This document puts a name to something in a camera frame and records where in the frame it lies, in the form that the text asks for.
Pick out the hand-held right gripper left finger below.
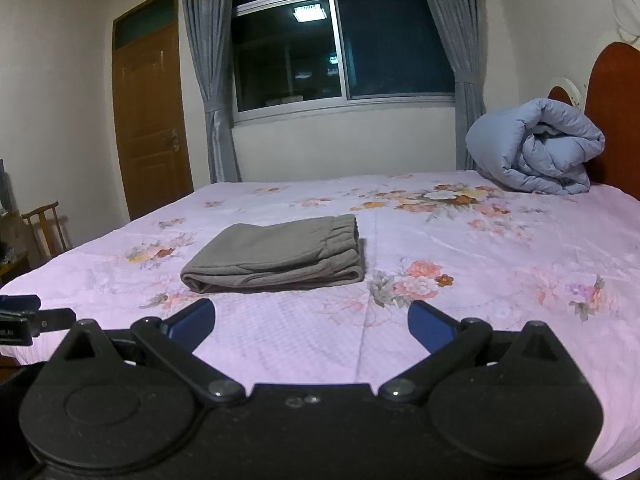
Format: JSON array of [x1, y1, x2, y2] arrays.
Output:
[[50, 298, 247, 404]]

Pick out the white-framed window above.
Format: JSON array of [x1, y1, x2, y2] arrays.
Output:
[[230, 0, 457, 124]]

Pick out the pink floral bed sheet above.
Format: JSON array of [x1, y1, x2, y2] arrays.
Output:
[[0, 169, 640, 480]]

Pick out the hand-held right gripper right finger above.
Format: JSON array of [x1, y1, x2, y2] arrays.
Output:
[[377, 299, 576, 405]]

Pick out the grey-beige pants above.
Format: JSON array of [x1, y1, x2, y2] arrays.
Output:
[[180, 213, 365, 295]]

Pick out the wooden chair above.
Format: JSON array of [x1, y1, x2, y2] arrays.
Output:
[[21, 201, 69, 262]]

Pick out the cluttered side table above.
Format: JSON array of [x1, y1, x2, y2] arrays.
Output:
[[0, 209, 31, 283]]

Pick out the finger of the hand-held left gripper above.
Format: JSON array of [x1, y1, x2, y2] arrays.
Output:
[[0, 294, 42, 319], [27, 308, 77, 336]]

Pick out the brown wooden door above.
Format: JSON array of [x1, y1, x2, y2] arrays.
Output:
[[112, 0, 195, 222]]

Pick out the white wall cable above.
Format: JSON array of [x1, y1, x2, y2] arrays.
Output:
[[599, 0, 640, 47]]

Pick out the rolled light blue duvet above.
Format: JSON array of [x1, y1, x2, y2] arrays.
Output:
[[465, 98, 607, 196]]

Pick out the grey curtain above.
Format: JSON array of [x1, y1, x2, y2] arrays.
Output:
[[411, 0, 489, 172], [178, 0, 245, 185]]

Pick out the red-brown wooden headboard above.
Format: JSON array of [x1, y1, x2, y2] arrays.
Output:
[[547, 42, 640, 202]]

